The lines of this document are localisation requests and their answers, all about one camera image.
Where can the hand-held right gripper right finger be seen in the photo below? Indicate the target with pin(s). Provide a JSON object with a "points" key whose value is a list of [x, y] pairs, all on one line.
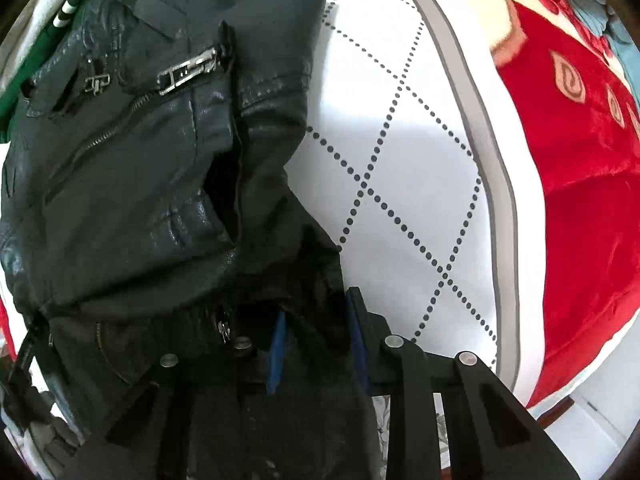
{"points": [[358, 340]]}

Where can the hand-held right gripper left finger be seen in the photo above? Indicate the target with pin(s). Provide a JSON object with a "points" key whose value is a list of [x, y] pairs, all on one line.
{"points": [[276, 355]]}

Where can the black leather jacket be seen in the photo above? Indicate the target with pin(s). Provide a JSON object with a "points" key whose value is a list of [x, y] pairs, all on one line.
{"points": [[150, 170]]}

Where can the white dotted quilted mattress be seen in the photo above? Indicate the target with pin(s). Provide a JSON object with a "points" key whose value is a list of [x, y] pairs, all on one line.
{"points": [[415, 150]]}

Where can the red printed blanket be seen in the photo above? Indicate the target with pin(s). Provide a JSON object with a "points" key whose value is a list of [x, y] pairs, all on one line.
{"points": [[565, 160]]}

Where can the green garment with striped cuff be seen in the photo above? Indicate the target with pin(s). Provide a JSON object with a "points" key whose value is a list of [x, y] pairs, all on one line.
{"points": [[75, 10]]}

